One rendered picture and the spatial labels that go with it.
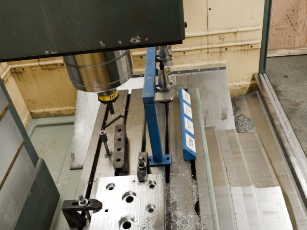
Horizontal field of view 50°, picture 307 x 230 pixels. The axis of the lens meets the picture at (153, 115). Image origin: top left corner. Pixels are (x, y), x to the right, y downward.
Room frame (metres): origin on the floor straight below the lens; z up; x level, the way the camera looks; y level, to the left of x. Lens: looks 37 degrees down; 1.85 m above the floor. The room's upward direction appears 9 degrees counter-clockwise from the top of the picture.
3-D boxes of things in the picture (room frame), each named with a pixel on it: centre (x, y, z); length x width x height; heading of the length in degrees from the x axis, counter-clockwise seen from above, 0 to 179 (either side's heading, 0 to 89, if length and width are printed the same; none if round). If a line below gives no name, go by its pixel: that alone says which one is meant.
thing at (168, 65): (1.16, -0.07, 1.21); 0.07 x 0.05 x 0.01; 83
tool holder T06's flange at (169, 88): (0.99, -0.05, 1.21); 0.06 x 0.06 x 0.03
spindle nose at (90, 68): (0.71, 0.11, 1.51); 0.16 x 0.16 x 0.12
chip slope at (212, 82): (1.36, 0.02, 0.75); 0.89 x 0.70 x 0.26; 83
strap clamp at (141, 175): (0.83, 0.07, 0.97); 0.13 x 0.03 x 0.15; 173
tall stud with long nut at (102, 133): (1.03, 0.21, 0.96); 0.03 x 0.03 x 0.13
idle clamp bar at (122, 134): (1.01, 0.16, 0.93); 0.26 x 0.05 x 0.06; 178
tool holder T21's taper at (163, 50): (1.21, -0.08, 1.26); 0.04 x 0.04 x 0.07
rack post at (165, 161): (0.95, 0.01, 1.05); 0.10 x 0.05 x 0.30; 83
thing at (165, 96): (0.94, -0.05, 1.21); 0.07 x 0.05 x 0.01; 83
